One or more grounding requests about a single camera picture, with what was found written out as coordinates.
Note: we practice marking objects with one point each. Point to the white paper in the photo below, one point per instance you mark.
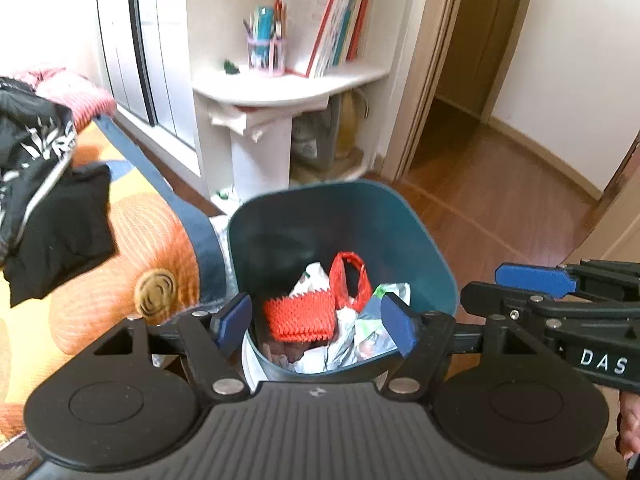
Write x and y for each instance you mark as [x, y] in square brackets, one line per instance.
[325, 355]

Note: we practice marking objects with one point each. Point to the wooden door frame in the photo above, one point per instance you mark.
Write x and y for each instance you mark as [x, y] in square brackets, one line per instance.
[430, 60]

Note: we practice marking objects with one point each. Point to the yellow cloth bag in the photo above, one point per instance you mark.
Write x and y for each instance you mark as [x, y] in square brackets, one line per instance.
[350, 125]

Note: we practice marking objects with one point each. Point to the white shelf unit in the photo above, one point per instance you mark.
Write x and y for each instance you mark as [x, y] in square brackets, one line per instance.
[260, 160]

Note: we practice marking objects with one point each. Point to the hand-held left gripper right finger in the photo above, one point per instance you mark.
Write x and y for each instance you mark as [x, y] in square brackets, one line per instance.
[400, 322]

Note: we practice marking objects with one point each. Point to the white floral printed bag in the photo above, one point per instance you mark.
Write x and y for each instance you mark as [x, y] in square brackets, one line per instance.
[372, 317]

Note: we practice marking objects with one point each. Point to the orange floral bedspread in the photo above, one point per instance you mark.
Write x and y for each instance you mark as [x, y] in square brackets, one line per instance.
[125, 240]

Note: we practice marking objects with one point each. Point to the grey appliance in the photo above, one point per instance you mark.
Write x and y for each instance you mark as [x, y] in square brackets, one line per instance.
[312, 140]

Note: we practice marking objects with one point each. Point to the pink pen holder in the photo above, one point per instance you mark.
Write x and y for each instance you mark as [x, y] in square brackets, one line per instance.
[265, 57]

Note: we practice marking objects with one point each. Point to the small green white toy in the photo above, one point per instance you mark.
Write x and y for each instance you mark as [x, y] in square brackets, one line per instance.
[225, 193]

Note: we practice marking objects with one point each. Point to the white plastic object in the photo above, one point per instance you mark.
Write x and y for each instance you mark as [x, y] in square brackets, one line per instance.
[251, 365]

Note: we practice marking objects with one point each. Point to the small green figurine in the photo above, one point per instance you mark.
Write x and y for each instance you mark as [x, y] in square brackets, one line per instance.
[230, 66]

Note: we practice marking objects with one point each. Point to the pink ribbed blanket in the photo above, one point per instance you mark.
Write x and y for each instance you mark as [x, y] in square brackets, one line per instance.
[75, 95]

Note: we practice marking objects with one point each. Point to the row of books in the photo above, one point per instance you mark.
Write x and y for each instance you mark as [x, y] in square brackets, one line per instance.
[350, 25]

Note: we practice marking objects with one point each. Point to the bed with orange sheet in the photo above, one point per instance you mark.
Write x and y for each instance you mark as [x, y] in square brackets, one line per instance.
[200, 240]

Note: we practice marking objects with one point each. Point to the cookie print snack packet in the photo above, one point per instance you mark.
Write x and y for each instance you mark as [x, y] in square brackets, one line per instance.
[307, 280]

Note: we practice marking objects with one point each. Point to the white wardrobe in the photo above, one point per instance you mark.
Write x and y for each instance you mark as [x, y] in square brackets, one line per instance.
[170, 35]

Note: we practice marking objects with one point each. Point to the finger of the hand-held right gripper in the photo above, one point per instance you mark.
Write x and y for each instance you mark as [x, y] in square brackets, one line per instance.
[530, 279]
[500, 300]

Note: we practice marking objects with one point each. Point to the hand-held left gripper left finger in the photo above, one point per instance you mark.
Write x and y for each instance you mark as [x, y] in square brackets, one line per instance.
[232, 322]

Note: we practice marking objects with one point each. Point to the wooden door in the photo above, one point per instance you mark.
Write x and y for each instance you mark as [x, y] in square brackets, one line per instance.
[495, 35]

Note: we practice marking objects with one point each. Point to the teal plastic trash bin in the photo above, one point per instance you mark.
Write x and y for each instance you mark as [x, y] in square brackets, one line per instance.
[300, 230]

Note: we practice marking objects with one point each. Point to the stack of papers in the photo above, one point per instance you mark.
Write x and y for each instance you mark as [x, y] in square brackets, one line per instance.
[235, 117]

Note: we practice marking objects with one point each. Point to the person's right hand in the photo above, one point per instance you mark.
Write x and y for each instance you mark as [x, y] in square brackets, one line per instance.
[631, 420]

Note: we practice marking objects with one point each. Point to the bundle of pens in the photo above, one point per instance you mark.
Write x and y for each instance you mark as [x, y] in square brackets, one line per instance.
[264, 20]

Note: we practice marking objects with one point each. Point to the black garment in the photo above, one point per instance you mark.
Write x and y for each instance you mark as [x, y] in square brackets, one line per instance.
[60, 230]

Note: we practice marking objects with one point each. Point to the black leaf print quilt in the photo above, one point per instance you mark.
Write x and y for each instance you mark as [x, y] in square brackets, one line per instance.
[30, 140]

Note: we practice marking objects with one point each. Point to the red bordered book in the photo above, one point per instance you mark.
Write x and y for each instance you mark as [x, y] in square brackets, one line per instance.
[305, 20]

